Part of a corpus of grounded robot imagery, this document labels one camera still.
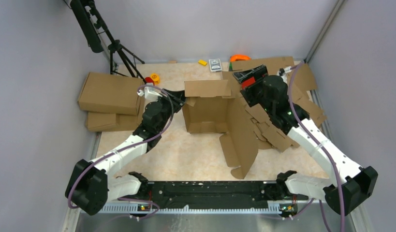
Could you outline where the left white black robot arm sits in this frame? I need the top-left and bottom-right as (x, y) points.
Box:
(65, 84), (186, 216)

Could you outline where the red plastic sheet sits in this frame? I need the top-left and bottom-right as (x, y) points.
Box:
(241, 77), (256, 89)

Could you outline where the orange plastic ring toy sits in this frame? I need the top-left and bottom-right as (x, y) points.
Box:
(229, 54), (251, 62)

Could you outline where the brown cardboard box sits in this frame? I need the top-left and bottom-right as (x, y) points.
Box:
(78, 72), (144, 116)
(182, 80), (259, 179)

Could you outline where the lower folded cardboard box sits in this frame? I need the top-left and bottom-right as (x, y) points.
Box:
(85, 112), (142, 132)

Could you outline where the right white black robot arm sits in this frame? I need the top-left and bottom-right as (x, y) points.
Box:
(233, 65), (378, 216)

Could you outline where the blue playing card deck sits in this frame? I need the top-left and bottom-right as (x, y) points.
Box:
(208, 59), (222, 73)

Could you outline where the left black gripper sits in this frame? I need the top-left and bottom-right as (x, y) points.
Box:
(156, 88), (190, 132)

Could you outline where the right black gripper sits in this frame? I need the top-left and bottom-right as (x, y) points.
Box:
(232, 65), (274, 115)

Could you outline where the small yellow block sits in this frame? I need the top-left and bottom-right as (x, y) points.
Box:
(198, 59), (207, 66)

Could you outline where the stack of flat cardboard sheets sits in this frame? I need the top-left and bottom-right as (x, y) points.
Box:
(221, 57), (327, 152)

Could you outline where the folded brown cardboard box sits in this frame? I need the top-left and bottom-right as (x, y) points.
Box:
(78, 72), (144, 116)

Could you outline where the black camera tripod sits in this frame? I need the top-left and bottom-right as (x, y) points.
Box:
(64, 0), (152, 85)

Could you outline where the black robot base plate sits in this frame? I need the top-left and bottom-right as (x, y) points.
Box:
(126, 181), (293, 209)

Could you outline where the red yellow toy spool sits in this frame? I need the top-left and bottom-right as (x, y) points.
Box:
(145, 73), (161, 86)

